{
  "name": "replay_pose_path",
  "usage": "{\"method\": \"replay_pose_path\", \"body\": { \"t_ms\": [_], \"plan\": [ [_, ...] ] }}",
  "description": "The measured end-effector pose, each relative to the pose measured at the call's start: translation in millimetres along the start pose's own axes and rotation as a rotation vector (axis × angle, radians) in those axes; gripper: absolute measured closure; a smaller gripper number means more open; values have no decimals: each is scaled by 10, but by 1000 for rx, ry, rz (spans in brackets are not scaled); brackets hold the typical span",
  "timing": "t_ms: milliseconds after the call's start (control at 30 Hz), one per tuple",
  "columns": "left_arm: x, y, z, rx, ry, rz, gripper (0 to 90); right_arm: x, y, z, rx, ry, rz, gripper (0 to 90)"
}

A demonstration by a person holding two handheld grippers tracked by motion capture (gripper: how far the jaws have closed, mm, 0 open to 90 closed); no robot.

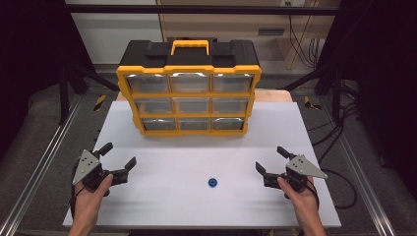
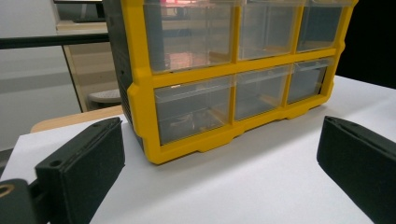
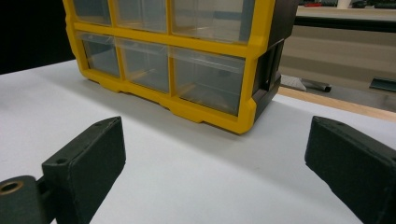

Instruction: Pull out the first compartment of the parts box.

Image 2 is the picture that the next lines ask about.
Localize clear plastic organizer drawer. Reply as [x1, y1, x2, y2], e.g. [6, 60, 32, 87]
[143, 1, 235, 74]

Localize yellow black drawer organizer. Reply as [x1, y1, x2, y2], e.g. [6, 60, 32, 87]
[102, 0, 359, 165]

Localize set of transparent drawers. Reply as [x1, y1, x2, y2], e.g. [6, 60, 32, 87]
[153, 0, 354, 147]

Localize black metal frame bar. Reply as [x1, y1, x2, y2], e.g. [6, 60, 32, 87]
[0, 33, 110, 50]

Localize grey round stool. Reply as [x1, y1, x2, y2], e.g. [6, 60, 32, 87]
[87, 89, 122, 106]

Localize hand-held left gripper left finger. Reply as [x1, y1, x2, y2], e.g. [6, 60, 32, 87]
[35, 117, 126, 224]

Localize light wooden cabinet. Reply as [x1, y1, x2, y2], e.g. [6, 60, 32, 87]
[55, 21, 125, 113]

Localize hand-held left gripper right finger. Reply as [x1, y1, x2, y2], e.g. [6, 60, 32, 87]
[316, 115, 396, 224]

